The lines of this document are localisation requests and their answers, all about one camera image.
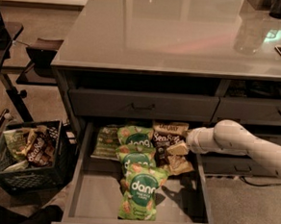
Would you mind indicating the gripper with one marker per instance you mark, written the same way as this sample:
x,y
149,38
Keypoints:
x,y
194,141

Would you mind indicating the brown SeaSalt chip bag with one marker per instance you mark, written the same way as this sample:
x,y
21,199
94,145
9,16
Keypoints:
x,y
166,134

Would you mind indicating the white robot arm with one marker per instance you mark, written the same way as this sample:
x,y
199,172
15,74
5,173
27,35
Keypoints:
x,y
269,161

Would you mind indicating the grey bottom right drawer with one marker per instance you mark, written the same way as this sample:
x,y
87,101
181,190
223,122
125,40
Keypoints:
x,y
233,166

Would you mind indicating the rear green Dang chip bag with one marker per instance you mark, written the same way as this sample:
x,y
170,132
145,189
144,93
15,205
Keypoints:
x,y
135,135

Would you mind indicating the green dang chip bag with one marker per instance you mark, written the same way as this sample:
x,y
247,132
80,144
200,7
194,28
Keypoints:
x,y
138,202
135,135
130,153

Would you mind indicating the middle green Dang chip bag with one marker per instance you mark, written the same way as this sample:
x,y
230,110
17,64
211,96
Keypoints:
x,y
130,153

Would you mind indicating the front green Dang chip bag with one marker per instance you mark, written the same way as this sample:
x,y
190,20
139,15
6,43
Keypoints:
x,y
138,202

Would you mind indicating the dark green snack bag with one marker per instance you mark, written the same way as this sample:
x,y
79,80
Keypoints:
x,y
106,143

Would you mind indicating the grey top left drawer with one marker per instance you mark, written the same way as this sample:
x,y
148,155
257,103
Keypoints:
x,y
143,105

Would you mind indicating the grey top right drawer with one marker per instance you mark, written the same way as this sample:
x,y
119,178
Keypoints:
x,y
253,111

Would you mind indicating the open grey middle drawer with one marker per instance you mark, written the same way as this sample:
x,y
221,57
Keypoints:
x,y
95,195

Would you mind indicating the brown chip bag in crate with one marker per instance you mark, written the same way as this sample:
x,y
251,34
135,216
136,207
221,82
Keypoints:
x,y
41,150

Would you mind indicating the pale bag in crate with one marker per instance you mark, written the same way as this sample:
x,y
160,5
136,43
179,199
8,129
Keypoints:
x,y
17,166

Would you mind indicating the green snack bag in crate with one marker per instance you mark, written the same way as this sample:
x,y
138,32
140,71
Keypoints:
x,y
16,140

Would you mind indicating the dark plastic crate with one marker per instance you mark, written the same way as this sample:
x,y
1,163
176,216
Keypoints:
x,y
35,178

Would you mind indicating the dark wooden stool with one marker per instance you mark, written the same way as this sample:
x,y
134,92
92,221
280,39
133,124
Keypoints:
x,y
38,71

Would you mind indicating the black desk with stand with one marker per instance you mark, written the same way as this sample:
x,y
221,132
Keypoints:
x,y
9,31

